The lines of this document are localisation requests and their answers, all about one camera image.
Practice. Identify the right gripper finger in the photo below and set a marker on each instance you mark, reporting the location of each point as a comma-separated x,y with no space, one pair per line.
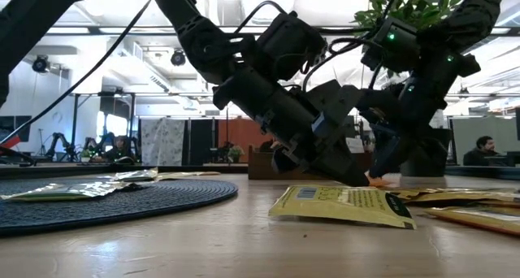
386,140

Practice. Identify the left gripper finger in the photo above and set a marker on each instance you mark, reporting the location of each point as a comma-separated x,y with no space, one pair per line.
333,168

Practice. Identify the green yellow tea packet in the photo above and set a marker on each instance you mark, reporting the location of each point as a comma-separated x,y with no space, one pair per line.
118,184
61,192

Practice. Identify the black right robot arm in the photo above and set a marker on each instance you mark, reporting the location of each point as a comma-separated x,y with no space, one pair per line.
471,22

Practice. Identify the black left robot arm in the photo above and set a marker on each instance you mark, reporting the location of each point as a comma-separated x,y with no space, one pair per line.
195,30

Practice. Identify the white tea packet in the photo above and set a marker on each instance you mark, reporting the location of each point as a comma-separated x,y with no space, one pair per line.
355,144

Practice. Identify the wooden tea organizer box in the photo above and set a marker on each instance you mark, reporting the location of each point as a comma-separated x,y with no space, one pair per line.
260,168

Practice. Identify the grey partition panel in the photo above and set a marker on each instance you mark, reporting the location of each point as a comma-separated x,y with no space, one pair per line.
467,127

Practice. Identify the small potted plant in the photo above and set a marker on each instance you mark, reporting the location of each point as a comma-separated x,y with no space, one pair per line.
235,153

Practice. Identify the black partition panel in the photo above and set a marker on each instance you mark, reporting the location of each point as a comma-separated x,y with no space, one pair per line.
201,142

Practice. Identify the person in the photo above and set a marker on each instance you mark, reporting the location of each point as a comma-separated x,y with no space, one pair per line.
483,150
118,150

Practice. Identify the potted green plant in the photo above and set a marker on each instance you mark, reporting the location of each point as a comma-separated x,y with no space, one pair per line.
410,5

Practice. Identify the black ceiling spotlight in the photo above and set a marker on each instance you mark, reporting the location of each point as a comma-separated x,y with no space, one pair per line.
178,57
40,63

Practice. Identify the patterned fabric divider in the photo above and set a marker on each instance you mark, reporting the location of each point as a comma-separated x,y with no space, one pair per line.
162,142

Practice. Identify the round dark woven placemat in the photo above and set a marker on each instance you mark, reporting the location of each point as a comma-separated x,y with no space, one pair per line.
162,201

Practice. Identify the background robot arms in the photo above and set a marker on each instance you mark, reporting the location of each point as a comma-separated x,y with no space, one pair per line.
61,146

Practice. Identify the orange partition wall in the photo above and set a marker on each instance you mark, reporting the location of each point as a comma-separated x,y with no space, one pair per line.
243,133

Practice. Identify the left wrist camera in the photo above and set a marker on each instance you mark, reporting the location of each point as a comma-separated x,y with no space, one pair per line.
333,101

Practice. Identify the black wall screen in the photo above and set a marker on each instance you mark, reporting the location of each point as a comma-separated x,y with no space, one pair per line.
16,127

